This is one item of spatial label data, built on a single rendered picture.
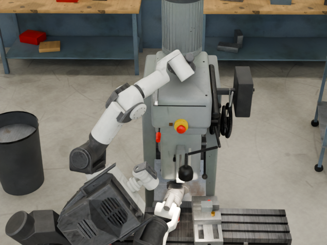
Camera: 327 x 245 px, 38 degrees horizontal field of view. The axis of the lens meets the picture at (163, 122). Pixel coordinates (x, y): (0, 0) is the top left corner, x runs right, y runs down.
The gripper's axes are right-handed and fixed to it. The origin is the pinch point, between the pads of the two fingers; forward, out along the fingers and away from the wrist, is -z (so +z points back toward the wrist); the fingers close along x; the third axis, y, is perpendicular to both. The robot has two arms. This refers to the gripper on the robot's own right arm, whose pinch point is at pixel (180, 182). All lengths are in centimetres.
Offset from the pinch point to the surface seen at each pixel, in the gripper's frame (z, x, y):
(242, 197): -131, -23, 122
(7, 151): -73, 167, 70
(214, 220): 3.1, -20.7, 19.8
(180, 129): 27, -7, -54
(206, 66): -10, -9, -66
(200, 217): 3.9, -12.7, 19.1
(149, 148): -30.8, 28.0, 6.3
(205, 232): 10.2, -17.0, 23.2
